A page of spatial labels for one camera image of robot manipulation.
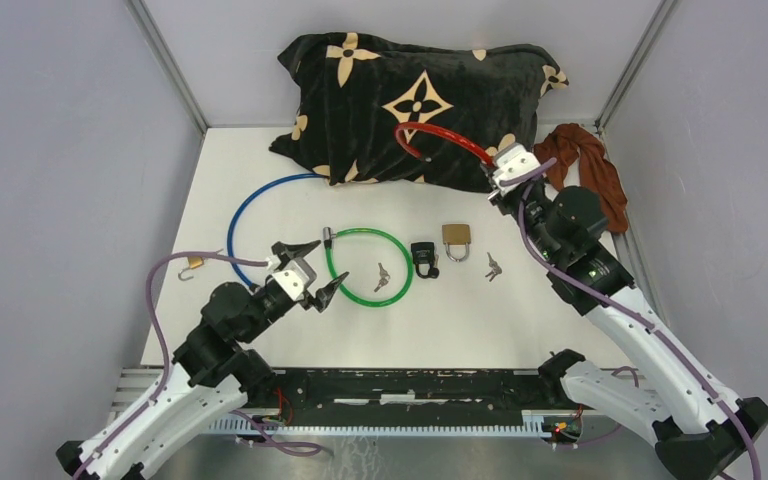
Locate green cable lock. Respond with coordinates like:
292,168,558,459
320,226,416,309

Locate cable lock keys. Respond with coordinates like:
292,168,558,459
374,262,391,292

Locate small black padlock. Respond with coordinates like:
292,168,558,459
410,241,440,279

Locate padlock keys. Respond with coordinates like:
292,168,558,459
485,252,503,282

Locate red cable lock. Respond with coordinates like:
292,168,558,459
393,122,494,166

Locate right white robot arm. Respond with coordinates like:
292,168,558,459
489,180,768,479

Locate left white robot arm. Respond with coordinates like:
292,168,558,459
56,241,347,479

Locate small brass padlock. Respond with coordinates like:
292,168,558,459
177,249,223,282

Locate black floral pillow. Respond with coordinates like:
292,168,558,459
270,32,569,193

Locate brown cloth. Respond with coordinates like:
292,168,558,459
533,123,629,234

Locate blue cable lock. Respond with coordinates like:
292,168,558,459
226,173,327,290

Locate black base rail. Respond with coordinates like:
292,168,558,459
241,368,587,444

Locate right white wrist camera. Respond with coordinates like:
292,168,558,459
488,143,541,201

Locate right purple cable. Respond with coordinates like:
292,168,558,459
497,157,763,480

